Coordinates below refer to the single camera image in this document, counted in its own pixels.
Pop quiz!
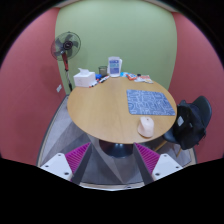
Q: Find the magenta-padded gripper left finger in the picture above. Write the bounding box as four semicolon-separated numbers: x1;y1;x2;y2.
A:
39;142;93;185

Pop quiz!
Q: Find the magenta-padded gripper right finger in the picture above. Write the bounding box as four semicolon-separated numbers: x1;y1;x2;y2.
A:
133;142;184;186

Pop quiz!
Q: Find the pale pink computer mouse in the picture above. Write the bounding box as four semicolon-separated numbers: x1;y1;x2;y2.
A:
137;116;155;138

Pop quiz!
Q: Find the blue patterned mouse pad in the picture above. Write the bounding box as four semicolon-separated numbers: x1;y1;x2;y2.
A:
126;89;177;117

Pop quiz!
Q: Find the black backpack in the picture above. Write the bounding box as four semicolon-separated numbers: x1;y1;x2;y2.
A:
172;100;205;150

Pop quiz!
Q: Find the black plastic chair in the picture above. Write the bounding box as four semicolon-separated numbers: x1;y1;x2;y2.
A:
162;95;213;158

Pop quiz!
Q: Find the white tissue box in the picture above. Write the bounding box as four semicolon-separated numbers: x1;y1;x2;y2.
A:
73;67;97;88

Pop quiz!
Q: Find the orange and white snack packet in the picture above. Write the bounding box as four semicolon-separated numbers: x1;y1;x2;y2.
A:
141;75;155;84

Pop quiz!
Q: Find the dark glass cup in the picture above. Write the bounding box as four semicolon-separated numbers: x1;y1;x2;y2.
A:
98;65;108;77

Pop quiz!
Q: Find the black standing fan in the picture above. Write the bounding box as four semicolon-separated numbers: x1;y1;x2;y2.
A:
50;31;82;93

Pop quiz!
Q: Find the dark table pedestal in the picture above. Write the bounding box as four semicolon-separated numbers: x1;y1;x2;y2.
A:
98;139;134;159

